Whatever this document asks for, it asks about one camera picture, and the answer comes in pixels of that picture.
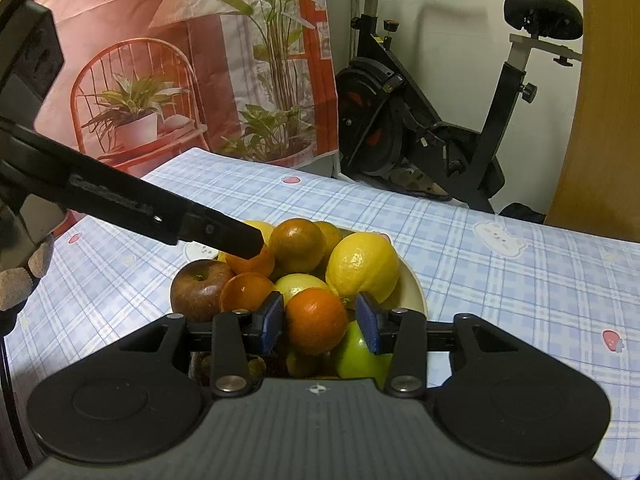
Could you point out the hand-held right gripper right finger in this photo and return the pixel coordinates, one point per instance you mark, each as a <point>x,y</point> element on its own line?
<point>367,327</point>

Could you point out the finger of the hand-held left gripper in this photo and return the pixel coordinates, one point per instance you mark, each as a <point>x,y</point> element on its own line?
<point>150,200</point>

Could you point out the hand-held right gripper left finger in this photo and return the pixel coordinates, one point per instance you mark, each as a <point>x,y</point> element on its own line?
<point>272,324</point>

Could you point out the green round fruit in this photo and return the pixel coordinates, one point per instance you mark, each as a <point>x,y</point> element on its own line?
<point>357,356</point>
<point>295,284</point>

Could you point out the round orange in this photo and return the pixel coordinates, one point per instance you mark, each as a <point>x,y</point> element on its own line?
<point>297,246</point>
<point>332,237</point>
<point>245,294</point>

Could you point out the oval orange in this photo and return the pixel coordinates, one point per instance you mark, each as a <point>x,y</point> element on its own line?
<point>316,321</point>

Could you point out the tan longan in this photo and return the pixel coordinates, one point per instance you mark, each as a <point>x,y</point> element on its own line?
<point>302,366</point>

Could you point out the beige round plate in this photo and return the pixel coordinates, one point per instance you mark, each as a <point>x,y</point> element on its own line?
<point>412,290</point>

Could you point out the yellow lemon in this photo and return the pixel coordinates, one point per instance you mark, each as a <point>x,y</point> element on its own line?
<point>362,266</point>
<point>260,229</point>

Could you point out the small mandarin orange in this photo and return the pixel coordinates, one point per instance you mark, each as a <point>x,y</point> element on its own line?
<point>250,265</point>

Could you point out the red apple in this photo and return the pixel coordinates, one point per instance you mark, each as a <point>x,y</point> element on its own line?
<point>200,290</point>

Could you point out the person's left hand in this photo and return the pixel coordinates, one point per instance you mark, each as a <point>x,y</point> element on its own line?
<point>20,282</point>

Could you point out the blue plaid tablecloth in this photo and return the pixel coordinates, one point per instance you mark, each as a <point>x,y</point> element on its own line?
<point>500,285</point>

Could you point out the brown sandal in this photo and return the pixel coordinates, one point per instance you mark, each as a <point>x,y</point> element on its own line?
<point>420,186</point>

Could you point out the dark shoe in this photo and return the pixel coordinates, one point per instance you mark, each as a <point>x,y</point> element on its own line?
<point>522,212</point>

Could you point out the black exercise bike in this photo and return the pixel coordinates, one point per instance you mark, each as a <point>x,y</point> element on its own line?
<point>400,120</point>

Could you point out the wooden door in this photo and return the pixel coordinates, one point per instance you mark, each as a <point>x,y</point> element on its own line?
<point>605,110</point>

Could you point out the printed wall cloth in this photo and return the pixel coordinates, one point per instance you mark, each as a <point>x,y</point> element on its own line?
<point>150,10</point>

